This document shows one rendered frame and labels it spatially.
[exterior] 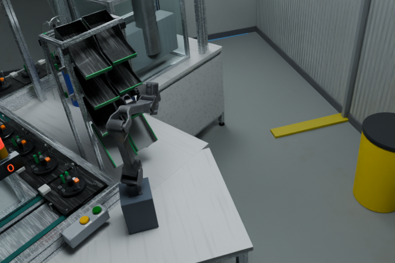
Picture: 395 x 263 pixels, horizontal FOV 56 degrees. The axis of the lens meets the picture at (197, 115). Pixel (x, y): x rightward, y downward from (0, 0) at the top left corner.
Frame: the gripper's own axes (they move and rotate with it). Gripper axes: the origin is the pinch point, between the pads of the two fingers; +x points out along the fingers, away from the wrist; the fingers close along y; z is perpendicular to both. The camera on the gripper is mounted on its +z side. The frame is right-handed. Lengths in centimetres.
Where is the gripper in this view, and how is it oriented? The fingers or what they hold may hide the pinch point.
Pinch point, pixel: (138, 99)
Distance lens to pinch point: 188.0
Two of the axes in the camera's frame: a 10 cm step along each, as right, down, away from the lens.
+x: -5.4, -1.9, 8.2
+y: -8.2, 3.3, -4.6
